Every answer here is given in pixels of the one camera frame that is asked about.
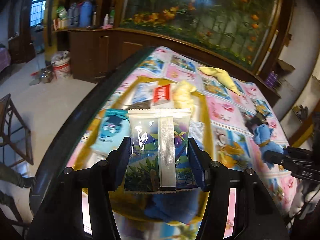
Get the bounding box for colourful patterned tablecloth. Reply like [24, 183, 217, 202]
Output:
[67, 47, 298, 239]

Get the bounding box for pale yellow cloth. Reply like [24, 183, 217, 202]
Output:
[198, 66, 240, 95]

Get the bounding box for blue towel cloth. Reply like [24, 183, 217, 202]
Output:
[144, 189, 200, 224]

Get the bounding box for blue thermos jug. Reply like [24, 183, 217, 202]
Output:
[79, 1, 92, 28]

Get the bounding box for white plastic bucket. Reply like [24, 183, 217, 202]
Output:
[51, 51, 71, 79]

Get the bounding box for rolled cream towel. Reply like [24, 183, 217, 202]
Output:
[172, 80, 196, 112]

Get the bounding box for landscape print wipes pack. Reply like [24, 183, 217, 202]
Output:
[124, 108, 197, 194]

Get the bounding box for blue plush toy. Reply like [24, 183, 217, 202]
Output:
[253, 124, 284, 169]

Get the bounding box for purple bottles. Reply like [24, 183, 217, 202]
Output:
[265, 70, 278, 88]

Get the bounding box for flower mural glass panel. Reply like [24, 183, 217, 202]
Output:
[120, 0, 279, 70]

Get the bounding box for white gloved right hand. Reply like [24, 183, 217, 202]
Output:
[289, 180, 319, 220]

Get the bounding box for dark wooden cabinet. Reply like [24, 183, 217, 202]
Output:
[52, 28, 280, 106]

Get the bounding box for metal kettle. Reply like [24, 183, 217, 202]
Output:
[38, 65, 54, 83]

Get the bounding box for grey thermos jug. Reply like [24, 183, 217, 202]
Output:
[67, 3, 80, 28]

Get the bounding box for white desiccant packet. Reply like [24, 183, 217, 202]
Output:
[131, 81, 158, 104]

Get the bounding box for yellow cardboard box tray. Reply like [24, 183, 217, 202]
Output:
[70, 76, 213, 224]

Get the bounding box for dark wooden chair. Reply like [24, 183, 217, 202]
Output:
[1, 93, 34, 167]

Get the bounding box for red white wet wipes pack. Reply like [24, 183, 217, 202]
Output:
[152, 84, 171, 105]

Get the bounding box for blue monster tissue pack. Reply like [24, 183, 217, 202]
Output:
[90, 108, 130, 156]

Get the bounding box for black round object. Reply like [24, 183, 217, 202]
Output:
[245, 112, 269, 134]

